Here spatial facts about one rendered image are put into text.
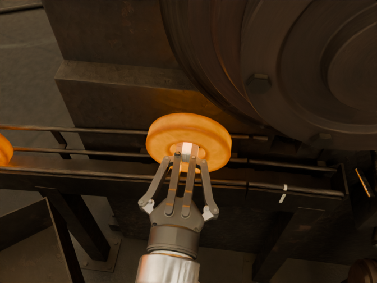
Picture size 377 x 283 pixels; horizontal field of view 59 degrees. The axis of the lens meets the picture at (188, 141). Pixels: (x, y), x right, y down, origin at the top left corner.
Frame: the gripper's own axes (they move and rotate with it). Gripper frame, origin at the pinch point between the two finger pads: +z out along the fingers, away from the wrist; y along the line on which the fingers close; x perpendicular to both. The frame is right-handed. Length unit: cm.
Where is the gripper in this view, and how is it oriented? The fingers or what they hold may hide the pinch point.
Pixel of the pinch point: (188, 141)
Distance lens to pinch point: 58.8
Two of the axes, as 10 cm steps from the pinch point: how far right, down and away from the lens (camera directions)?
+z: 1.2, -8.3, 5.4
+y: 9.9, 1.0, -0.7
